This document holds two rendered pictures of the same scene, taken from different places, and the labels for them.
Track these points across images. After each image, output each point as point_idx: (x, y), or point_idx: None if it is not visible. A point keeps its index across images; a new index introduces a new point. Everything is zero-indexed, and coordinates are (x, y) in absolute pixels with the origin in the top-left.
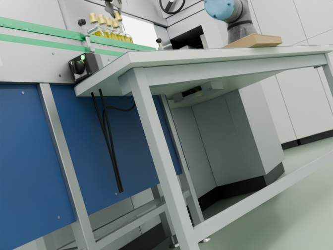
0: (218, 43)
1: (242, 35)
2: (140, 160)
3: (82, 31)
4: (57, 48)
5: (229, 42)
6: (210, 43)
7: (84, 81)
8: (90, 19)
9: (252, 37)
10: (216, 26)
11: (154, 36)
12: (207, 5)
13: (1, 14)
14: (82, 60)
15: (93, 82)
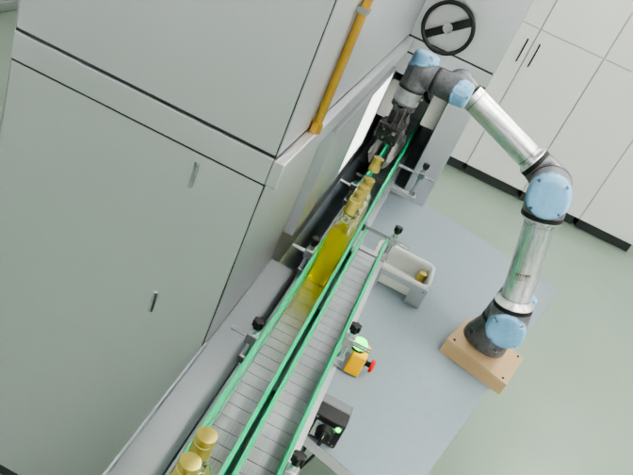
0: (448, 142)
1: (493, 347)
2: None
3: (348, 340)
4: (317, 410)
5: (474, 335)
6: (439, 132)
7: (319, 449)
8: (348, 208)
9: (501, 386)
10: (466, 120)
11: (381, 96)
12: (494, 325)
13: (255, 236)
14: (334, 429)
15: (330, 465)
